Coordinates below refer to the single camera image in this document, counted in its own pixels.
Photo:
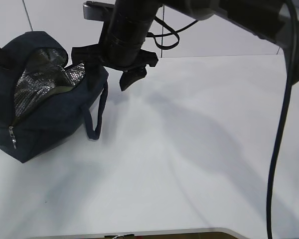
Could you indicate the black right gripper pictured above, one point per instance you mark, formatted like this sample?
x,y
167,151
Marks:
x,y
120,44

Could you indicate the navy blue lunch bag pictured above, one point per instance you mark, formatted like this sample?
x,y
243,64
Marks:
x,y
43,99

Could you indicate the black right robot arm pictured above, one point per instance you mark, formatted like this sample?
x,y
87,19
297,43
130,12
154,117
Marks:
x,y
276,21

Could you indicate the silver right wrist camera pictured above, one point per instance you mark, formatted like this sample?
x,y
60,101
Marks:
x,y
97,11

